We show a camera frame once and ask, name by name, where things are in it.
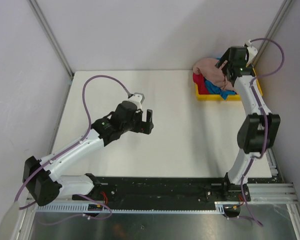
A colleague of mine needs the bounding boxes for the pink t shirt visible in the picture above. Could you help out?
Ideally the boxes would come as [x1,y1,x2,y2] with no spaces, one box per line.
[192,57,236,92]

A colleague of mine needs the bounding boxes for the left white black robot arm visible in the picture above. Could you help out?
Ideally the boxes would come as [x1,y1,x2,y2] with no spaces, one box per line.
[22,100,154,206]

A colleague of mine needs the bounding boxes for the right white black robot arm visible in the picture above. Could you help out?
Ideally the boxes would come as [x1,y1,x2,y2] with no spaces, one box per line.
[215,45,281,201]

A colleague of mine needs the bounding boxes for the red t shirt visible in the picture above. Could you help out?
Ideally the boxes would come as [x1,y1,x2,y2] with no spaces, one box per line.
[192,73,210,95]

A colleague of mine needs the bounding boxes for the blue t shirt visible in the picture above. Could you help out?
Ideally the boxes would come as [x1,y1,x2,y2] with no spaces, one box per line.
[204,80,236,100]

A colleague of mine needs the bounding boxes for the yellow plastic bin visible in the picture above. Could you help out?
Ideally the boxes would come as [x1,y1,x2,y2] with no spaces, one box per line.
[193,57,264,102]

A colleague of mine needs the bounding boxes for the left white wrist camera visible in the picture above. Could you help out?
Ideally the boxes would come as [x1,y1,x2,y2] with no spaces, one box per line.
[127,92,145,110]

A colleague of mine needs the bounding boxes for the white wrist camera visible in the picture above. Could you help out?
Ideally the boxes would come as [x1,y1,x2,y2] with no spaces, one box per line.
[127,92,145,110]
[244,39,258,66]

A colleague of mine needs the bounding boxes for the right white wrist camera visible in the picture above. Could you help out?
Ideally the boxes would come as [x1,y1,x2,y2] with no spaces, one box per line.
[244,39,258,66]

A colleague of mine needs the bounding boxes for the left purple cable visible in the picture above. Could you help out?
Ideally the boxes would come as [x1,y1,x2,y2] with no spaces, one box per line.
[13,74,131,211]

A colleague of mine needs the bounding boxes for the right aluminium corner post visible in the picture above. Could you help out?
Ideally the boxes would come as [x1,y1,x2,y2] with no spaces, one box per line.
[253,0,295,66]

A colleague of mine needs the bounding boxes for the aluminium corner post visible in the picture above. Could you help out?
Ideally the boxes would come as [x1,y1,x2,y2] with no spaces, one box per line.
[253,0,295,66]
[27,0,74,81]

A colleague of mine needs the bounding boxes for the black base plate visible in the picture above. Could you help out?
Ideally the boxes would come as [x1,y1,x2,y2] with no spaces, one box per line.
[71,176,251,204]

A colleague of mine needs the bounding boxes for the grey slotted cable duct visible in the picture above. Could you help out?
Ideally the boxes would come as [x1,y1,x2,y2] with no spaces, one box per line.
[36,201,241,215]

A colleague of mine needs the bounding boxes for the aluminium frame rail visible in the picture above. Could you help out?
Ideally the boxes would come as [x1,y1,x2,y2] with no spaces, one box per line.
[247,183,298,205]

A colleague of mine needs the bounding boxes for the left aluminium corner post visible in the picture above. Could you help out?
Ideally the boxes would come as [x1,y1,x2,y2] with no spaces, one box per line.
[27,0,74,81]

